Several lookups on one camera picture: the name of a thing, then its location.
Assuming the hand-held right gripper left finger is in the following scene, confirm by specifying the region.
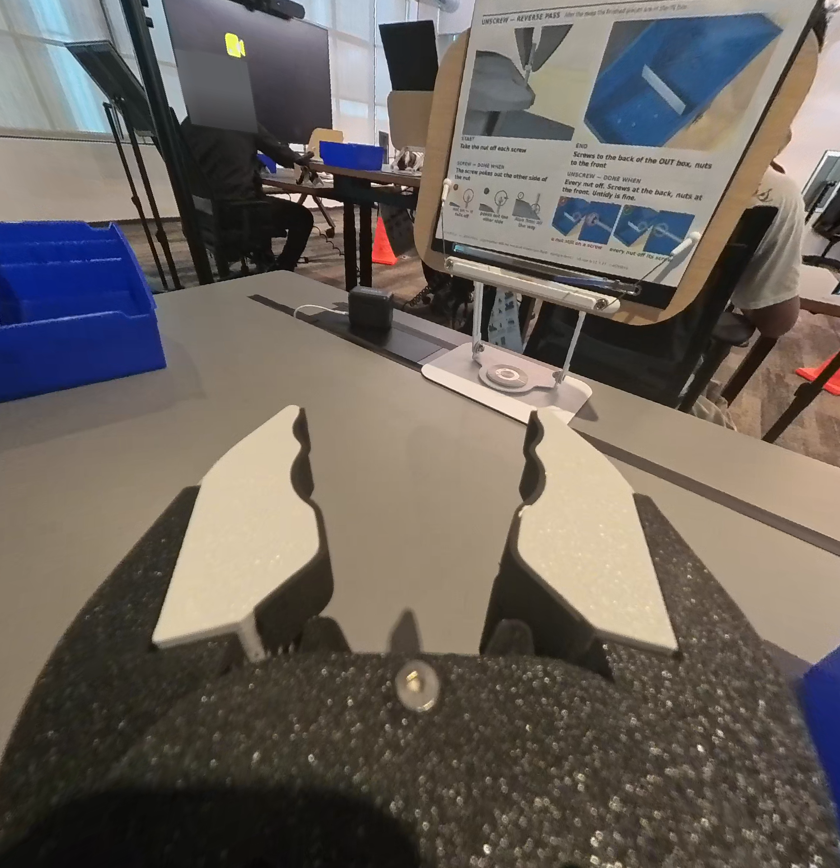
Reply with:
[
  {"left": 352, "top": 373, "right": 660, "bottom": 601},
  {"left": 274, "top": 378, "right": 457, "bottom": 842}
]
[{"left": 152, "top": 405, "right": 337, "bottom": 663}]

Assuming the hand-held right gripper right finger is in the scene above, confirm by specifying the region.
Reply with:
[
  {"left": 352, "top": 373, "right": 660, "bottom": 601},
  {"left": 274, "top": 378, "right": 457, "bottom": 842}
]
[{"left": 481, "top": 407, "right": 680, "bottom": 681}]

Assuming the blue plastic bin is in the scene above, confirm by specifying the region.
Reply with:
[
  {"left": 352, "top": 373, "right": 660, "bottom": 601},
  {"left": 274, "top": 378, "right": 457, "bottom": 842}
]
[
  {"left": 0, "top": 220, "right": 169, "bottom": 406},
  {"left": 801, "top": 629, "right": 840, "bottom": 838}
]

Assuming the black office chair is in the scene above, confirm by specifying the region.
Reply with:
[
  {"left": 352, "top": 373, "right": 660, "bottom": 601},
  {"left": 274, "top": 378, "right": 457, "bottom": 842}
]
[
  {"left": 525, "top": 205, "right": 780, "bottom": 411},
  {"left": 168, "top": 108, "right": 275, "bottom": 280}
]

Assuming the white tablet stand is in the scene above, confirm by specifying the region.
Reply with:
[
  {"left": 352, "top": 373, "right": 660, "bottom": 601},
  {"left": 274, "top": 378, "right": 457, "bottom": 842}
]
[{"left": 422, "top": 256, "right": 622, "bottom": 425}]

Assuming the printed paper sheet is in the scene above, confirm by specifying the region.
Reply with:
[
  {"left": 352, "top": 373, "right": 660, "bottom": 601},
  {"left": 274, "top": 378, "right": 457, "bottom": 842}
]
[{"left": 488, "top": 288, "right": 524, "bottom": 352}]

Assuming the black power adapter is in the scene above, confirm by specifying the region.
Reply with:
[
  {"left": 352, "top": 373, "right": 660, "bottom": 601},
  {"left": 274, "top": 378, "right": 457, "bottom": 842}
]
[{"left": 347, "top": 286, "right": 395, "bottom": 331}]

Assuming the black tripod stand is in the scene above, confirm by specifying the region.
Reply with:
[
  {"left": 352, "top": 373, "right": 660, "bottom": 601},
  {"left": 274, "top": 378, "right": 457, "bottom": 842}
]
[{"left": 762, "top": 349, "right": 840, "bottom": 443}]

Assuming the wooden office desk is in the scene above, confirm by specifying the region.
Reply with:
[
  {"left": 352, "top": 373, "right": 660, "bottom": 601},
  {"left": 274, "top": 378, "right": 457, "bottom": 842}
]
[{"left": 796, "top": 264, "right": 840, "bottom": 320}]

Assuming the dark wooden desk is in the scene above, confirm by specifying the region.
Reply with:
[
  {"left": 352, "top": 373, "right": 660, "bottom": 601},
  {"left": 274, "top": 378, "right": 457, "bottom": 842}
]
[{"left": 260, "top": 159, "right": 424, "bottom": 289}]

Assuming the black vertical pole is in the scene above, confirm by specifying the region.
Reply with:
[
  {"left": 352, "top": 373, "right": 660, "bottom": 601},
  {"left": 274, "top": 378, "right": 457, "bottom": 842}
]
[{"left": 122, "top": 0, "right": 214, "bottom": 286}]

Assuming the blue plastic crate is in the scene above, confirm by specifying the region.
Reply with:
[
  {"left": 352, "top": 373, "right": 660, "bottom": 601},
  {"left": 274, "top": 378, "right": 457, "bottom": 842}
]
[{"left": 319, "top": 141, "right": 385, "bottom": 172}]

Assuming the instruction sign board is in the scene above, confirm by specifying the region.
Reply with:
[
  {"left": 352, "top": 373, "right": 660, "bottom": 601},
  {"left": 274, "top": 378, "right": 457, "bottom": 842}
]
[{"left": 413, "top": 0, "right": 821, "bottom": 328}]

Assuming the tan rounded board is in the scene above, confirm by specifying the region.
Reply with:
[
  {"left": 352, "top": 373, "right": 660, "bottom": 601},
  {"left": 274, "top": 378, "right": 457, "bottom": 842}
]
[{"left": 387, "top": 90, "right": 436, "bottom": 149}]

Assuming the black computer monitor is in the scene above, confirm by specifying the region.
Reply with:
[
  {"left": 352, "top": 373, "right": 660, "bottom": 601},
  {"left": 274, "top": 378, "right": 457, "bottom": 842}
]
[
  {"left": 161, "top": 0, "right": 333, "bottom": 145},
  {"left": 379, "top": 20, "right": 437, "bottom": 92}
]

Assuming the black light panel on stand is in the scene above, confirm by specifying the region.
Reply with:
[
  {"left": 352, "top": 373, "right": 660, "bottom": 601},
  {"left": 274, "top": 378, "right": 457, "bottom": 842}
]
[{"left": 64, "top": 41, "right": 183, "bottom": 292}]

